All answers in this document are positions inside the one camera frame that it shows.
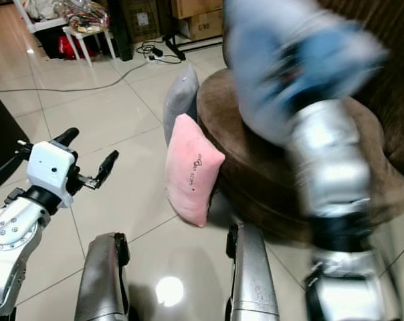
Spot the dark cardboard box with label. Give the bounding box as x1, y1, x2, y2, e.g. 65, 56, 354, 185
121, 0, 160, 43

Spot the brown printed cardboard box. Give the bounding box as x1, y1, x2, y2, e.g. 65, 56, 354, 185
178, 9, 223, 41

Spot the silver robot leg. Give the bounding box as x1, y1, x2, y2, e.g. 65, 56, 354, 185
224, 222, 281, 321
74, 231, 131, 321

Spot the white plastic chair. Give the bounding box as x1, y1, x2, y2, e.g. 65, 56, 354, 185
13, 0, 117, 68

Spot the power strip with black plugs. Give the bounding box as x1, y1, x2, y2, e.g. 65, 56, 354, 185
136, 39, 187, 65

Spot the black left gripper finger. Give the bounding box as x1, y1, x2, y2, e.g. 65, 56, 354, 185
52, 126, 80, 147
94, 149, 120, 189

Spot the red bag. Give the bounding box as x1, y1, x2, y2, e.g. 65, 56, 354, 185
54, 34, 97, 62

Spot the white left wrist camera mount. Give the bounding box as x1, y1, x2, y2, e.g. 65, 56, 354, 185
26, 141, 78, 199

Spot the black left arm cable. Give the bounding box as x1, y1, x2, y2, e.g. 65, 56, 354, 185
0, 140, 34, 196

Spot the thin grey floor cable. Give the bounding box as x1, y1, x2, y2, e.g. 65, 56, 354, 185
0, 58, 150, 94

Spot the silver right robot leg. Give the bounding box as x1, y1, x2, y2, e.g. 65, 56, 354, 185
224, 222, 281, 321

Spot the black round seat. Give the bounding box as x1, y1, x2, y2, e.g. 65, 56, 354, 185
0, 90, 30, 195

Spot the clear plastic bag of items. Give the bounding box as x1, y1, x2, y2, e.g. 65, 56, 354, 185
60, 0, 111, 35

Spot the pink pillow with print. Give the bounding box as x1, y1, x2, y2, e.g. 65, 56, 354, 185
165, 113, 227, 229

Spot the silver left robot leg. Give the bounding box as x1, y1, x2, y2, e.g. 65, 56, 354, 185
74, 231, 131, 321

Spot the brown round sofa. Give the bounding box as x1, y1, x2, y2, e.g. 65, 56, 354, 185
196, 0, 404, 245

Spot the plain brown cardboard box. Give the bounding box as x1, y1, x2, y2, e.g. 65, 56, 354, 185
171, 0, 223, 20

